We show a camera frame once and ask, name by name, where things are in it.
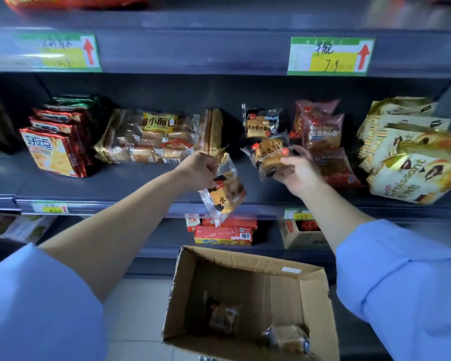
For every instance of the person's left hand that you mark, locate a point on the person's left hand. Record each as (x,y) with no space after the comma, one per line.
(195,172)

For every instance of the person's right hand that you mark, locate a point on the person's right hand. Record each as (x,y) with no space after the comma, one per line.
(304,174)

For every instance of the person's left fingers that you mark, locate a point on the person's left fingers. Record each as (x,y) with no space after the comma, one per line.
(212,171)

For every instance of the person's right thumb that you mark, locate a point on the person's right thumb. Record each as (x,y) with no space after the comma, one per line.
(292,160)

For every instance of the clear yellow cake packet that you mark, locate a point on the clear yellow cake packet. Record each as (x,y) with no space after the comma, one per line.
(225,197)
(268,152)
(261,122)

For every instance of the person's right forearm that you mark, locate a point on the person's right forearm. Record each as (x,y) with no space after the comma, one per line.
(332,214)

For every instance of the person's left forearm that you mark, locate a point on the person's left forearm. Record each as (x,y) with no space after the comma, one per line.
(127,225)

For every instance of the red cake packet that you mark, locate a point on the red cake packet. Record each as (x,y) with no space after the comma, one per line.
(336,169)
(315,107)
(323,131)

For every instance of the small shelf price label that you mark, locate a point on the small shelf price label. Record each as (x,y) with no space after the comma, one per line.
(297,215)
(50,208)

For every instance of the small red white packet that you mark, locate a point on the small red white packet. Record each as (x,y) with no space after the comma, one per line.
(192,222)

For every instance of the red yellow biscuit box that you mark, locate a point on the red yellow biscuit box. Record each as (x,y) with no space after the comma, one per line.
(240,222)
(223,235)

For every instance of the large gold bread bag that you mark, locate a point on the large gold bread bag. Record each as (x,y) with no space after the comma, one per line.
(154,137)

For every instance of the small cardboard display box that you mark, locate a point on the small cardboard display box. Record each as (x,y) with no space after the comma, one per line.
(298,239)

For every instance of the gold white croissant bag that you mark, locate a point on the gold white croissant bag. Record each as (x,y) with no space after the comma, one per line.
(398,105)
(417,178)
(398,122)
(391,144)

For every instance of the green white price label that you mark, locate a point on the green white price label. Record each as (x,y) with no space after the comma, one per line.
(329,56)
(65,52)

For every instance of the dark metal shelf unit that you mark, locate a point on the dark metal shelf unit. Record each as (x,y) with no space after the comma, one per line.
(195,52)

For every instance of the clear dark cake packet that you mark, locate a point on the clear dark cake packet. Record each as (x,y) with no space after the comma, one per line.
(221,315)

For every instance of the open cardboard box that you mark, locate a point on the open cardboard box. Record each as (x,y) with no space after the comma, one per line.
(312,308)

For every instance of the green cracker packet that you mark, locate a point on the green cracker packet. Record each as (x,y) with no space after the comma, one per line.
(79,102)

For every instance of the red cracker packet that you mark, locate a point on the red cracker packet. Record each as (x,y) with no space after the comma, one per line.
(65,117)
(62,128)
(54,154)

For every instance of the person's right blue sleeve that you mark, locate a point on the person's right blue sleeve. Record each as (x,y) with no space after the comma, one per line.
(406,281)

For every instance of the person's blue sleeve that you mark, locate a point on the person's blue sleeve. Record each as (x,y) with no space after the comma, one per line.
(406,281)
(37,308)

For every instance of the clear brown cake packet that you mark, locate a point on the clear brown cake packet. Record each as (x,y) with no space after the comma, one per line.
(287,339)

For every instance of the pale flat snack packets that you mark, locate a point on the pale flat snack packets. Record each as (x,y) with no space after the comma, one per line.
(18,226)

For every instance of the large red snack bag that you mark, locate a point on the large red snack bag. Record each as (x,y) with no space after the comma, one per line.
(79,0)

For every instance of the person's left blue sleeve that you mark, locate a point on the person's left blue sleeve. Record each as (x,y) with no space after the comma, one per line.
(37,308)

